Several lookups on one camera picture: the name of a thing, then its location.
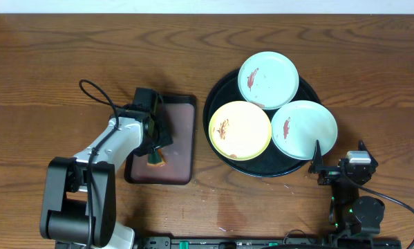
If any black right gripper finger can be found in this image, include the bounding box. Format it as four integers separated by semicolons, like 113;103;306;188
311;140;323;167
358;140;375;161

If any green yellow sponge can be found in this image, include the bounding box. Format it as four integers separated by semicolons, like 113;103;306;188
147;149;166;167

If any yellow plate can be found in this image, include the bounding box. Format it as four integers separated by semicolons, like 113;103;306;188
207;101;272;161

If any mint green plate top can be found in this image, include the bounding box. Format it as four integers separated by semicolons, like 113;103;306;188
237;51;299;110

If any mint green plate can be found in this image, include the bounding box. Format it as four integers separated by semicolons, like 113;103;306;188
237;51;299;110
271;100;338;160

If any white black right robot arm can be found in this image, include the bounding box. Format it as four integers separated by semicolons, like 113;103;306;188
308;140;385;248

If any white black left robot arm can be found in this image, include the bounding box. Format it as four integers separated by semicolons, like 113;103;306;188
39;88;173;248

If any black rectangular tray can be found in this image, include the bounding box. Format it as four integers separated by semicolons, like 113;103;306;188
124;95;196;185

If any mint green plate right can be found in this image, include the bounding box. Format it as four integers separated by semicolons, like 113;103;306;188
271;100;338;160

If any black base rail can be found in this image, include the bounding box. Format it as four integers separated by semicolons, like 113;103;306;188
133;237;402;249

